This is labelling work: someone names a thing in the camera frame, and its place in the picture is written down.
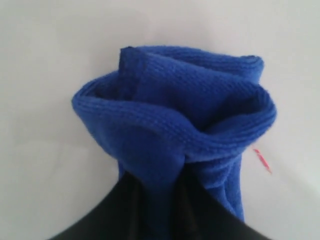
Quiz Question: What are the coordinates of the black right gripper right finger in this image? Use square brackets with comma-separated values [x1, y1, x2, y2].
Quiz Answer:
[172, 159, 272, 240]

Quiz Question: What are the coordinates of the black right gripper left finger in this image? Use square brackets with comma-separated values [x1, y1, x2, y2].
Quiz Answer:
[52, 172, 148, 240]

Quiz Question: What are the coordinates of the blue cloth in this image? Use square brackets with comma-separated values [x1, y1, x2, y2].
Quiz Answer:
[71, 46, 277, 240]

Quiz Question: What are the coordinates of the white board with aluminium frame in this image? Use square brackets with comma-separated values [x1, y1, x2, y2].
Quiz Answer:
[0, 0, 320, 240]

